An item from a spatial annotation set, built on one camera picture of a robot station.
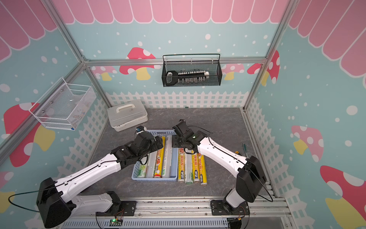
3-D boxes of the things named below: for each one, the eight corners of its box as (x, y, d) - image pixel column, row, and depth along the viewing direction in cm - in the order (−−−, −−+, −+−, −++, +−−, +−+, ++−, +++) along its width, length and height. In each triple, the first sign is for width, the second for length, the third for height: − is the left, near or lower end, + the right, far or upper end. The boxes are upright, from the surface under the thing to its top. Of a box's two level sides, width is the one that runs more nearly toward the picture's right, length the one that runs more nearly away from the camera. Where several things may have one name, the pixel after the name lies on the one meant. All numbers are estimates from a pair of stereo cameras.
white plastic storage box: (117, 134, 106) (110, 123, 96) (114, 119, 115) (107, 108, 105) (150, 122, 113) (146, 111, 103) (144, 109, 122) (140, 98, 112)
